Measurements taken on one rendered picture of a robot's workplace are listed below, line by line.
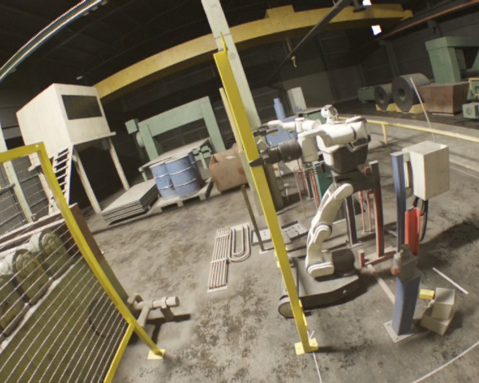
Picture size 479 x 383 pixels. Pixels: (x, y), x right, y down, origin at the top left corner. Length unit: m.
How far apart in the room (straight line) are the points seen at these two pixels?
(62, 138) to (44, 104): 1.54
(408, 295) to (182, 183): 4.91
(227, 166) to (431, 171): 4.08
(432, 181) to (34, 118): 10.74
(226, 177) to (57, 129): 6.58
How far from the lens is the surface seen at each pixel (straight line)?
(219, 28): 3.76
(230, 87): 0.99
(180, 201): 5.64
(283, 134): 8.08
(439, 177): 2.15
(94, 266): 1.78
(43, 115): 10.08
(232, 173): 5.22
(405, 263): 1.36
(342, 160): 1.57
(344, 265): 1.99
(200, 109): 11.66
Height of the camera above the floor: 1.55
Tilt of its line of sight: 17 degrees down
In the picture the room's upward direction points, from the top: 18 degrees counter-clockwise
